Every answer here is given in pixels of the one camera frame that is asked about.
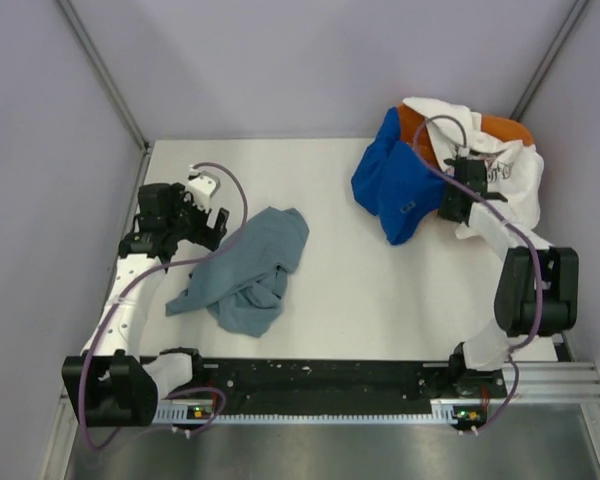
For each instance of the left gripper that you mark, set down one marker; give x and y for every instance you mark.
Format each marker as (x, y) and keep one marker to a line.
(204, 234)

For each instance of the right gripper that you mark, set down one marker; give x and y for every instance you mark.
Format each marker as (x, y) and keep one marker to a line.
(443, 209)

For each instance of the grey-blue t shirt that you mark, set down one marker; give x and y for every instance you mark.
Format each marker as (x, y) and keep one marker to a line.
(243, 288)

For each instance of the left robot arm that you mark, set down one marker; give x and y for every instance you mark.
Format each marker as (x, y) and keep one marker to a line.
(109, 384)

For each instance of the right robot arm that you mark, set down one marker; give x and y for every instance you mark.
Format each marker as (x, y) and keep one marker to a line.
(537, 291)

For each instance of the royal blue t shirt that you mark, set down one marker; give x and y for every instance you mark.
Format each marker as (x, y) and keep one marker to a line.
(391, 181)

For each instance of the white printed t shirt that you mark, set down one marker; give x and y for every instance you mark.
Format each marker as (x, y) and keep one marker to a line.
(512, 169)

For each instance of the orange basket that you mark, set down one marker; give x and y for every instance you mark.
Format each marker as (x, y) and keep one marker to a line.
(503, 129)

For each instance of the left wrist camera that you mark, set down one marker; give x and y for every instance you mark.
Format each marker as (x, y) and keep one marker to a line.
(202, 186)

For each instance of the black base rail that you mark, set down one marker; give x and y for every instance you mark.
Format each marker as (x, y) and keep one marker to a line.
(340, 387)

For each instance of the aluminium frame profile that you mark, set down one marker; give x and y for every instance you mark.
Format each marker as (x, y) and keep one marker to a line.
(557, 382)

